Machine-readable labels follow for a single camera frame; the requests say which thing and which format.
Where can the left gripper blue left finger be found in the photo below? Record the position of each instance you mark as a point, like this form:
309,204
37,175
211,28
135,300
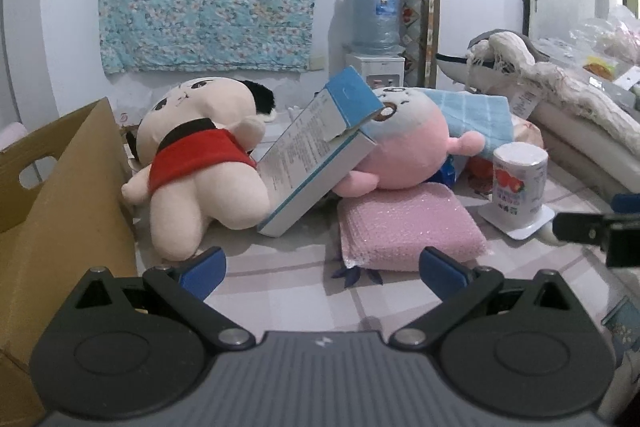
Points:
204,273

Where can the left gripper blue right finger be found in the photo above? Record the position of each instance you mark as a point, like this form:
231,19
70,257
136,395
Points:
442,274

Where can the pink round plush toy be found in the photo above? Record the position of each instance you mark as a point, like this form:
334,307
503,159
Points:
412,142

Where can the blue white cardboard box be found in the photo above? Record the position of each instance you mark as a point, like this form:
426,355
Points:
324,143

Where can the light blue towel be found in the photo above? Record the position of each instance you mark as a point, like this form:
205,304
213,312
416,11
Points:
489,115

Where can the cream doll red shirt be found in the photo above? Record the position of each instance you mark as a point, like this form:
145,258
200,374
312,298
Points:
193,147

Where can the large brown cardboard box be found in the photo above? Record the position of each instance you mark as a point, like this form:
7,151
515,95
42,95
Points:
61,213

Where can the white water dispenser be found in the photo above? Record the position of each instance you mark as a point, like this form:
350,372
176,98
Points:
378,71

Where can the cream fringed blanket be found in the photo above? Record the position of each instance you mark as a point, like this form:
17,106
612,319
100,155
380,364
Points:
508,48

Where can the patterned folded board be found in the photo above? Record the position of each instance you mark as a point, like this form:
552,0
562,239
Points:
419,34

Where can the blue water jug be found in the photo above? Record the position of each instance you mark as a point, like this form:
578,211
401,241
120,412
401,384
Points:
375,27

